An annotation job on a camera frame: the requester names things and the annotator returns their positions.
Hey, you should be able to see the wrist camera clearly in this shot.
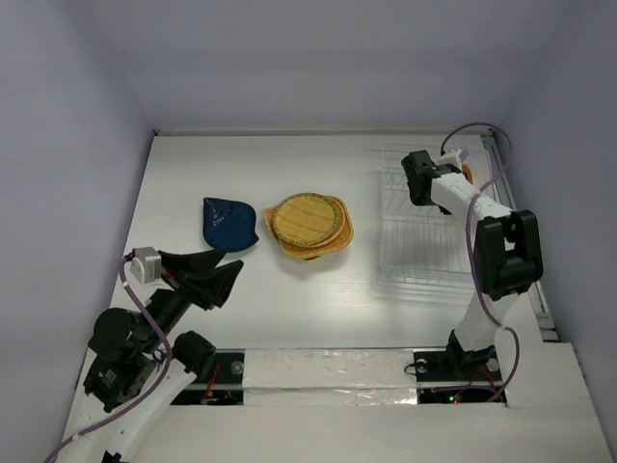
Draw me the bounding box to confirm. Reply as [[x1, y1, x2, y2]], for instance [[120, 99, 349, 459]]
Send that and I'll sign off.
[[437, 148, 469, 170], [129, 247, 163, 286]]

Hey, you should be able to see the white foam front board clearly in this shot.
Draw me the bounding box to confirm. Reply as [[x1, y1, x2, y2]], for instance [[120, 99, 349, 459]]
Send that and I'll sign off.
[[62, 344, 608, 463]]

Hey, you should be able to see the yellow round woven plate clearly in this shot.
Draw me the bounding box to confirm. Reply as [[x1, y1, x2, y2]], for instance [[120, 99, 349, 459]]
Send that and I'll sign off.
[[272, 191, 339, 246]]

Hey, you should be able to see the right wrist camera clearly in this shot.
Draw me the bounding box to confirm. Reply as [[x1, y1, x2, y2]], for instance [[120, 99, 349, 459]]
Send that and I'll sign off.
[[437, 148, 469, 170]]

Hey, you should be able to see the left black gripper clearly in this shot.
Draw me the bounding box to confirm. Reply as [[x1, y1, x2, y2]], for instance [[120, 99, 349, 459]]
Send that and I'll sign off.
[[142, 245, 245, 349]]

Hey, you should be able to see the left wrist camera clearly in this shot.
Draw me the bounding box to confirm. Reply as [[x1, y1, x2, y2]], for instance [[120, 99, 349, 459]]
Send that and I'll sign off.
[[129, 247, 163, 286]]

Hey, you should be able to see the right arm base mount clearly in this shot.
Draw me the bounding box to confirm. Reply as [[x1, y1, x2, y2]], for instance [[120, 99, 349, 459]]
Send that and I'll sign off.
[[404, 350, 507, 405]]

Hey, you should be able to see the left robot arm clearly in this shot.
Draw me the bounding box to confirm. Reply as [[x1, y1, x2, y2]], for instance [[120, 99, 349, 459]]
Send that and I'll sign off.
[[52, 247, 245, 462]]

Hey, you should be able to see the small orange woven plate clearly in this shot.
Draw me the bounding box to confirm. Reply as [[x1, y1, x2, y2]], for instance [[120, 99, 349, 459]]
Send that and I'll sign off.
[[461, 164, 474, 184]]

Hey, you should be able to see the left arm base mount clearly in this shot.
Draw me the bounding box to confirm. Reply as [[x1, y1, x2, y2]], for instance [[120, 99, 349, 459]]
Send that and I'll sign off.
[[172, 350, 245, 406]]

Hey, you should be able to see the dark blue plate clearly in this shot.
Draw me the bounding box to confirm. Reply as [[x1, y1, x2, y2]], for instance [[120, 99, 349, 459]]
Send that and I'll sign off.
[[202, 198, 259, 253]]

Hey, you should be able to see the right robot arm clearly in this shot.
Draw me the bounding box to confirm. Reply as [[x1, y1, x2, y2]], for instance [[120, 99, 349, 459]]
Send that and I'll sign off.
[[401, 150, 544, 381]]

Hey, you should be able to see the white wire dish rack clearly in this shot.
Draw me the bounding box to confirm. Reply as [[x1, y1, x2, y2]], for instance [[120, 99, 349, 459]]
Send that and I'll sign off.
[[379, 142, 473, 290]]

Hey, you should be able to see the triangular woven orange plate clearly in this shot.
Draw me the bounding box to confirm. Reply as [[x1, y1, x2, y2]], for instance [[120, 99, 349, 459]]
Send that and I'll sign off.
[[262, 206, 322, 261]]

